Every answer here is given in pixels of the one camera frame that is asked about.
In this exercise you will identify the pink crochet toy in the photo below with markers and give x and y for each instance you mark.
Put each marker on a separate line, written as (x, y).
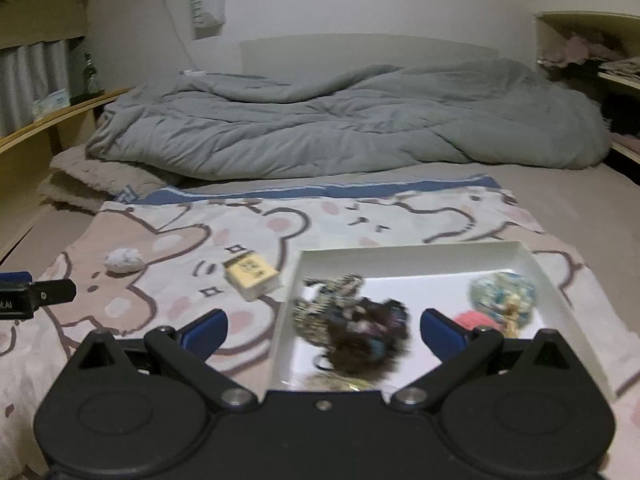
(472, 321)

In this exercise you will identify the curved wooden shelf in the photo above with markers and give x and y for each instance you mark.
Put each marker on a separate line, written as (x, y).
(30, 150)

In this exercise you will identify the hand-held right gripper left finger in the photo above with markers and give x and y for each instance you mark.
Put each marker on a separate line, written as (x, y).
(207, 332)

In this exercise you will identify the pink cloth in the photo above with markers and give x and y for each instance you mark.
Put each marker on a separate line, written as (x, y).
(575, 50)

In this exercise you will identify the blue green scrunchie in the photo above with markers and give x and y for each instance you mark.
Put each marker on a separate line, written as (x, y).
(500, 295)

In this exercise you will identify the white charger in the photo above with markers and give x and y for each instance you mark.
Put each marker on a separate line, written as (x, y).
(194, 73)

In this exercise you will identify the dark fuzzy scrunchie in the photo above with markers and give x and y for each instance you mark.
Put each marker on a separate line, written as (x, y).
(365, 345)

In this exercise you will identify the small yellow box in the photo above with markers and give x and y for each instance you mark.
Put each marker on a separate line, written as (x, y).
(250, 275)

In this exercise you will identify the grey duvet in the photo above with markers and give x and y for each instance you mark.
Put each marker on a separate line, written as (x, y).
(325, 125)

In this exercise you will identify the tissue pack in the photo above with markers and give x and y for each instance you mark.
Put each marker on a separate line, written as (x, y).
(52, 102)

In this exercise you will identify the green glass bottle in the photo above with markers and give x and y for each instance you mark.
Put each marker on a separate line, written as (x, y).
(91, 80)

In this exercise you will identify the wooden shelf unit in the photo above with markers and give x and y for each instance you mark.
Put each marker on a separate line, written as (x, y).
(590, 22)

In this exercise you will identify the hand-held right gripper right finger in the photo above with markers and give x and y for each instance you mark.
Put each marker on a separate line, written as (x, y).
(442, 335)

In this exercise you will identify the white cardboard box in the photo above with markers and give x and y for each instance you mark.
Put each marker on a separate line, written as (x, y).
(425, 280)

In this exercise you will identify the beige fluffy blanket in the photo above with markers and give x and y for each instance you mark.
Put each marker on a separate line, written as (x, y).
(90, 175)

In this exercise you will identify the bear printed blanket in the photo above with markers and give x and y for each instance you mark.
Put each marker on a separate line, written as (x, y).
(350, 220)

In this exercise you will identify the pile of papers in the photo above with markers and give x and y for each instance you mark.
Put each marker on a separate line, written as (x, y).
(620, 66)

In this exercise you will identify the white wall device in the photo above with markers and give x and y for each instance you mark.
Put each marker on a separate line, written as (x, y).
(207, 0)

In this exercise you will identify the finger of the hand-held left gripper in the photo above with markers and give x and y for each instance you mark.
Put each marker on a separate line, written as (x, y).
(50, 291)

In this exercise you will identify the grey curtain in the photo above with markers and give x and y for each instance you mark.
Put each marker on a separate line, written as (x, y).
(30, 80)

